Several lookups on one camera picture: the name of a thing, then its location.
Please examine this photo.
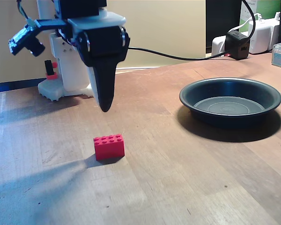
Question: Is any red lego block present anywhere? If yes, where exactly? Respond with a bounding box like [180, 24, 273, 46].
[93, 134, 126, 161]

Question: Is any red and black clamp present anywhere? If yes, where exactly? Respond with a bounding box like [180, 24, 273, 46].
[44, 60, 59, 81]

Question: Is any blue edge strip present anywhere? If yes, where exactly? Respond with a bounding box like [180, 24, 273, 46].
[0, 78, 45, 94]

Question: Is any white power strip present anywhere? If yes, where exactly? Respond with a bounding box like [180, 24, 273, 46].
[211, 35, 228, 57]

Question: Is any black panel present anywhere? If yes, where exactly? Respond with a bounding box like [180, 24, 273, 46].
[205, 0, 242, 55]

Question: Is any black round metal pan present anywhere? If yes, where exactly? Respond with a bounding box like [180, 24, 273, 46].
[179, 77, 281, 128]

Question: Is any black cube usb hub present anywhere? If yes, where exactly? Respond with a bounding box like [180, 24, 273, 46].
[224, 30, 251, 60]

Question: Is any white power adapter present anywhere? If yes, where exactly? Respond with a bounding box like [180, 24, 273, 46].
[270, 11, 281, 51]
[248, 20, 273, 54]

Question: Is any green and white box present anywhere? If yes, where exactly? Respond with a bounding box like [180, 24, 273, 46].
[240, 0, 281, 33]

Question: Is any long black cable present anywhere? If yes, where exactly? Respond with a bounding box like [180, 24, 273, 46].
[127, 46, 228, 61]

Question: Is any black camera on bracket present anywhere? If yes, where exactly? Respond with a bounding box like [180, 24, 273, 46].
[8, 18, 68, 57]

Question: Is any red and blue wire bundle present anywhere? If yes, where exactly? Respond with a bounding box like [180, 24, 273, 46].
[16, 0, 35, 27]

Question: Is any thick black cable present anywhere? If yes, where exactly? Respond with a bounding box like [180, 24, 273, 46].
[241, 0, 257, 38]

